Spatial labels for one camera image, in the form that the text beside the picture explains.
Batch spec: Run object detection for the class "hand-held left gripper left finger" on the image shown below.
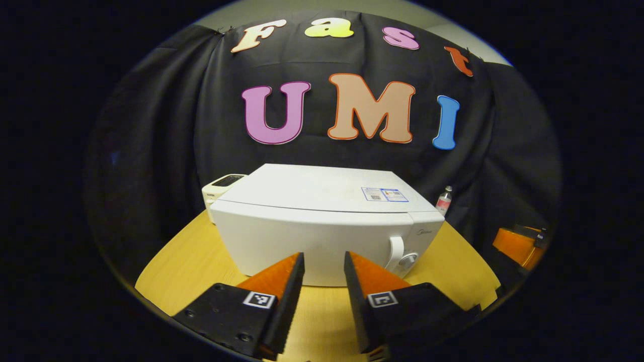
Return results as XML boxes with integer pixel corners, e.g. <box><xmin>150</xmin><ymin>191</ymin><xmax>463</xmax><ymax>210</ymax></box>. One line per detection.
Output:
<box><xmin>172</xmin><ymin>252</ymin><xmax>306</xmax><ymax>360</ymax></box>

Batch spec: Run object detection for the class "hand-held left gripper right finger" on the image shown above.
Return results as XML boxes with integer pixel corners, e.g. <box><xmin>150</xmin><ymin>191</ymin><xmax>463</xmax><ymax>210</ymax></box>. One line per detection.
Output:
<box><xmin>344</xmin><ymin>251</ymin><xmax>482</xmax><ymax>354</ymax></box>

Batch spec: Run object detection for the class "white microwave oven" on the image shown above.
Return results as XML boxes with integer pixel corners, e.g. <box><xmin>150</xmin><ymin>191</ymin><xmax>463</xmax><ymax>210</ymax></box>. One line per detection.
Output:
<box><xmin>209</xmin><ymin>163</ymin><xmax>446</xmax><ymax>287</ymax></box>

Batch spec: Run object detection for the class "small pink label bottle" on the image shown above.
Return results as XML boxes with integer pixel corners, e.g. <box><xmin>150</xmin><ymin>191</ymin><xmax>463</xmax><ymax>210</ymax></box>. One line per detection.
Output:
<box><xmin>436</xmin><ymin>186</ymin><xmax>453</xmax><ymax>217</ymax></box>

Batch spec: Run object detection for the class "white toaster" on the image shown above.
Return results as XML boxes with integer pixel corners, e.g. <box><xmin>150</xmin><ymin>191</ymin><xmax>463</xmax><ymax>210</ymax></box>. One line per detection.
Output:
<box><xmin>202</xmin><ymin>174</ymin><xmax>247</xmax><ymax>222</ymax></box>

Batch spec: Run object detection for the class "black backdrop cloth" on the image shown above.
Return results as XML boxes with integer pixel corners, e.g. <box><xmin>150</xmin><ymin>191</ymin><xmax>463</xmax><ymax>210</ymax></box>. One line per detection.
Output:
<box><xmin>86</xmin><ymin>11</ymin><xmax>561</xmax><ymax>292</ymax></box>

